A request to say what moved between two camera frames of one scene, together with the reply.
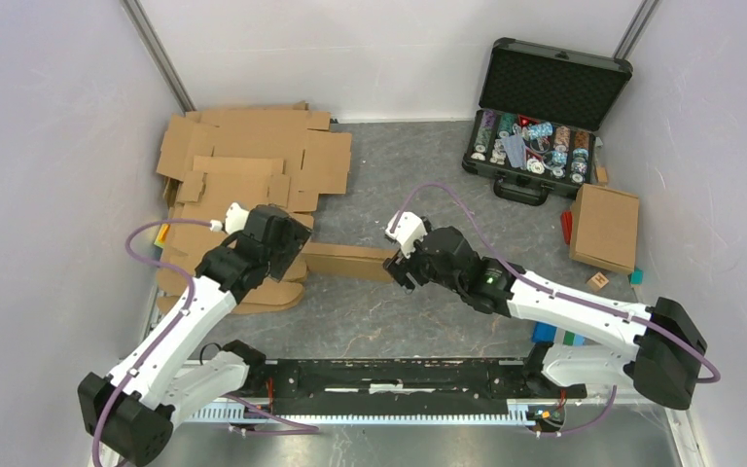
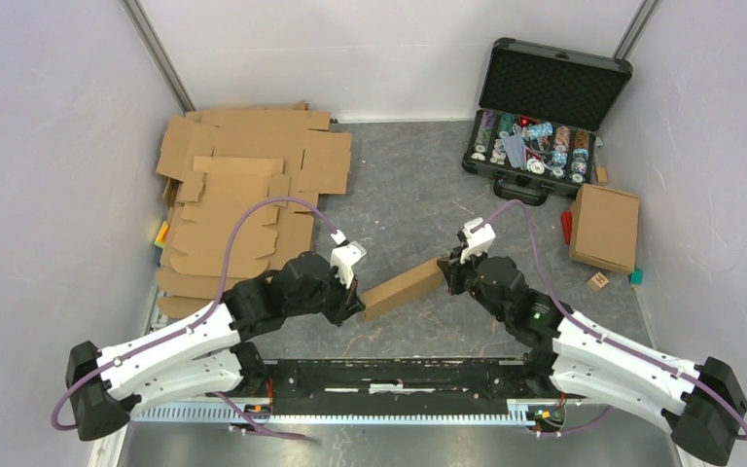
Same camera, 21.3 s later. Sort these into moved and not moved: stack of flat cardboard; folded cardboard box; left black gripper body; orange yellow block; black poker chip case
Moved: left black gripper body
Not moved: black poker chip case; stack of flat cardboard; folded cardboard box; orange yellow block
